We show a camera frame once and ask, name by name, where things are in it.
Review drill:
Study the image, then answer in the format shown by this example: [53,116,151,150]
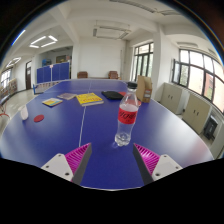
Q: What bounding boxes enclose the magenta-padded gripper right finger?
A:
[132,142,184,186]

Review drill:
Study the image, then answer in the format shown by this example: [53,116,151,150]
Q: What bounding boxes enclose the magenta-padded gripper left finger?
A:
[41,142,93,186]

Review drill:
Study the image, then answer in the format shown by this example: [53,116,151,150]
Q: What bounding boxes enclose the clear red-labelled drink bottle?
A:
[114,81,140,148]

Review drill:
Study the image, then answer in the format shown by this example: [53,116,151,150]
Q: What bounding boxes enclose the flat round red coaster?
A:
[33,114,45,123]

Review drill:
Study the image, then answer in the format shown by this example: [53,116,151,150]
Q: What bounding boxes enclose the black bin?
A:
[203,115,219,141]

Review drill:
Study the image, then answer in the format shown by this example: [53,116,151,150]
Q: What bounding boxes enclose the white cup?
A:
[20,105,30,121]

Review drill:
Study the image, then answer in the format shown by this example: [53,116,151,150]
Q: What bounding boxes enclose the beige cabinet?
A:
[181,94,212,135]
[160,82,184,114]

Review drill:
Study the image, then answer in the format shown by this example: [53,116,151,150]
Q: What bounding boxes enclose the grey-purple book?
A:
[56,92,78,101]

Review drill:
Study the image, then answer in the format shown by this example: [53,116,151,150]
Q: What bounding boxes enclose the low blue-edged barrier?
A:
[32,81,61,95]

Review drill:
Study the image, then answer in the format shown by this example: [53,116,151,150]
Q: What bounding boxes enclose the brown cardboard box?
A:
[135,75,153,104]

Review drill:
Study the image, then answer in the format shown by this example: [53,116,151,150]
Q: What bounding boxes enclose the blue table with red legs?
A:
[0,94,11,119]

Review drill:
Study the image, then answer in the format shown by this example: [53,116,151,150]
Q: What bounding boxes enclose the shelf unit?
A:
[0,78,18,98]

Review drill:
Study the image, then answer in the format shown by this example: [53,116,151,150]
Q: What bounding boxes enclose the blue partition boards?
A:
[36,61,71,84]

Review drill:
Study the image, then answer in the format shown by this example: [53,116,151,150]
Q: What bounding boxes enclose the dark door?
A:
[25,60,33,90]

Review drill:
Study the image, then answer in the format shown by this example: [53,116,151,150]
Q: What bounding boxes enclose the brown chair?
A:
[76,70,89,80]
[107,70,120,80]

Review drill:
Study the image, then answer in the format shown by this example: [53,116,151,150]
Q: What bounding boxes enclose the wide dark-framed window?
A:
[171,48,224,113]

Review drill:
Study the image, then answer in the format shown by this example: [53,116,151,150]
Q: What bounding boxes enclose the small bright window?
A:
[0,68,13,89]

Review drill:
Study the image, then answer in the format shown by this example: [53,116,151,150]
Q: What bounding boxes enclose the tall dark-framed window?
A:
[132,41,155,83]

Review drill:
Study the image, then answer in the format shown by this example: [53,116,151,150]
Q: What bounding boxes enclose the square-shaped ceiling light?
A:
[5,56,22,69]
[29,34,59,49]

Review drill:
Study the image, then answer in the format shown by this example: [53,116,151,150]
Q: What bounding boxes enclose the ceiling air conditioner unit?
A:
[92,26,131,40]

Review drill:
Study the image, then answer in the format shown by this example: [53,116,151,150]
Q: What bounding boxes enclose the grey rectangular ceiling fixture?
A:
[109,0,178,17]

